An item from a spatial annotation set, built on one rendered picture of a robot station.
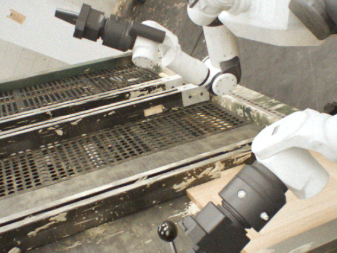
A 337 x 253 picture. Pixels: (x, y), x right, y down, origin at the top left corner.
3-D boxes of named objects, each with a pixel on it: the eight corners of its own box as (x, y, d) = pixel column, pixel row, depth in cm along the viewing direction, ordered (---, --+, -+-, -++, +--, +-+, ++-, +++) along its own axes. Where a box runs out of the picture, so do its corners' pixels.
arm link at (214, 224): (196, 247, 59) (253, 186, 60) (169, 214, 67) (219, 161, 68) (241, 286, 65) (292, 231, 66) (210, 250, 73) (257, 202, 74)
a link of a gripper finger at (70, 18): (56, 6, 109) (79, 15, 110) (54, 16, 111) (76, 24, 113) (54, 9, 108) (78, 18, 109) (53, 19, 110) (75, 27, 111)
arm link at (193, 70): (164, 61, 126) (207, 87, 136) (172, 78, 118) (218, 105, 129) (185, 34, 122) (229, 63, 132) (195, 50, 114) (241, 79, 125)
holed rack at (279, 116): (337, 140, 117) (337, 138, 116) (329, 143, 116) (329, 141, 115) (139, 50, 259) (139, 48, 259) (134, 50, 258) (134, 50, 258)
